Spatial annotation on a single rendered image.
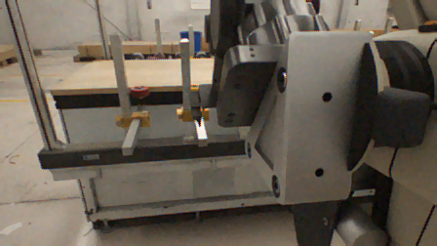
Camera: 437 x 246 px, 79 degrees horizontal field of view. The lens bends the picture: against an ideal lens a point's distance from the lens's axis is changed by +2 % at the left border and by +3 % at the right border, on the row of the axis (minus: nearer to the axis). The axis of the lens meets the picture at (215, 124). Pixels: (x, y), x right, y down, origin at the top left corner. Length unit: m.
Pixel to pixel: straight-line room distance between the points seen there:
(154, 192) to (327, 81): 1.51
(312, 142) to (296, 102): 0.03
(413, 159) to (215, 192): 1.47
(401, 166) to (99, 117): 1.29
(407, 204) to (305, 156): 0.19
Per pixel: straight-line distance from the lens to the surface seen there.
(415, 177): 0.25
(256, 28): 0.23
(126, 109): 1.12
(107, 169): 1.30
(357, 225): 0.37
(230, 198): 1.68
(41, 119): 1.24
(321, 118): 0.17
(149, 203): 1.69
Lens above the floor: 1.24
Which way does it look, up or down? 24 degrees down
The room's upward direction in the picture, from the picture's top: straight up
